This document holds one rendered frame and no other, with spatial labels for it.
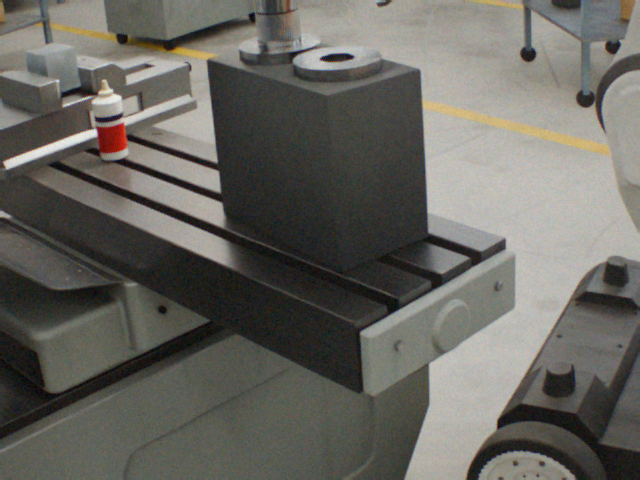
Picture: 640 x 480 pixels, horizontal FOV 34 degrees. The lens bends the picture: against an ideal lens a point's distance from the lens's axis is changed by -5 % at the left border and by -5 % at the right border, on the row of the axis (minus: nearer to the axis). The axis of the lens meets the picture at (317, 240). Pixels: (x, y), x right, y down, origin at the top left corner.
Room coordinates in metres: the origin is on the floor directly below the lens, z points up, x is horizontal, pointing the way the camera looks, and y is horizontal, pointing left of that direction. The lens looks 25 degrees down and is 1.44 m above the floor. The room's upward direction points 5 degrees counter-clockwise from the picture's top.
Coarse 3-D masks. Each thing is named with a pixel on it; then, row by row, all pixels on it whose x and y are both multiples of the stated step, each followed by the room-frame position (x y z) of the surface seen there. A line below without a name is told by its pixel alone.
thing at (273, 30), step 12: (264, 0) 1.10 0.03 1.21; (276, 0) 1.10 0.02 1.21; (288, 0) 1.11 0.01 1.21; (264, 12) 1.10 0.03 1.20; (276, 12) 1.10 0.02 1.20; (288, 12) 1.11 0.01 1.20; (264, 24) 1.11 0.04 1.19; (276, 24) 1.10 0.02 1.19; (288, 24) 1.10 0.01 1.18; (264, 36) 1.11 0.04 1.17; (276, 36) 1.10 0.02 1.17; (288, 36) 1.10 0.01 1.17; (300, 36) 1.12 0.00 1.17
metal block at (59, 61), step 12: (36, 48) 1.49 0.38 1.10; (48, 48) 1.48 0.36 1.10; (60, 48) 1.47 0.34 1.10; (72, 48) 1.46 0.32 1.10; (36, 60) 1.45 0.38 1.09; (48, 60) 1.44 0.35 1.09; (60, 60) 1.45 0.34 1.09; (72, 60) 1.46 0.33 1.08; (36, 72) 1.46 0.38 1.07; (48, 72) 1.43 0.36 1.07; (60, 72) 1.45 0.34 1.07; (72, 72) 1.46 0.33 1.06; (60, 84) 1.45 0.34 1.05; (72, 84) 1.46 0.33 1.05
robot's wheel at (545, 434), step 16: (496, 432) 1.19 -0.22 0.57; (512, 432) 1.17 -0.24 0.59; (528, 432) 1.15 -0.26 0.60; (544, 432) 1.15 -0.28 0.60; (560, 432) 1.15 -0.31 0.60; (480, 448) 1.19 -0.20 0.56; (496, 448) 1.16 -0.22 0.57; (512, 448) 1.15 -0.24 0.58; (528, 448) 1.14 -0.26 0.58; (544, 448) 1.12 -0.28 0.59; (560, 448) 1.12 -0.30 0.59; (576, 448) 1.12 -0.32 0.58; (480, 464) 1.17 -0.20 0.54; (496, 464) 1.16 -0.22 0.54; (512, 464) 1.16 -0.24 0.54; (528, 464) 1.15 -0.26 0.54; (544, 464) 1.14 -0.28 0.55; (560, 464) 1.11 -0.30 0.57; (576, 464) 1.10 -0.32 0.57; (592, 464) 1.11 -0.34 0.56
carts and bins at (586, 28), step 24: (528, 0) 4.98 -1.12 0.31; (552, 0) 4.87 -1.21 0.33; (576, 0) 4.80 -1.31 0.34; (600, 0) 4.91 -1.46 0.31; (624, 0) 4.51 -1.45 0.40; (0, 24) 5.57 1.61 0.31; (24, 24) 5.50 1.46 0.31; (48, 24) 5.63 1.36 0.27; (528, 24) 4.98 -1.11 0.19; (576, 24) 4.47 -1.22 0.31; (600, 24) 4.44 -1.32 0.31; (624, 24) 4.42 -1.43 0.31; (528, 48) 4.98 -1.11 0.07; (576, 96) 4.24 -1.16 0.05
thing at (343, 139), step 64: (256, 64) 1.09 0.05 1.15; (320, 64) 1.02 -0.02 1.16; (384, 64) 1.05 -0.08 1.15; (256, 128) 1.06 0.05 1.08; (320, 128) 0.97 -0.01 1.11; (384, 128) 1.00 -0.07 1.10; (256, 192) 1.07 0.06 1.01; (320, 192) 0.98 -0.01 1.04; (384, 192) 0.99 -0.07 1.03; (320, 256) 0.99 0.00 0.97
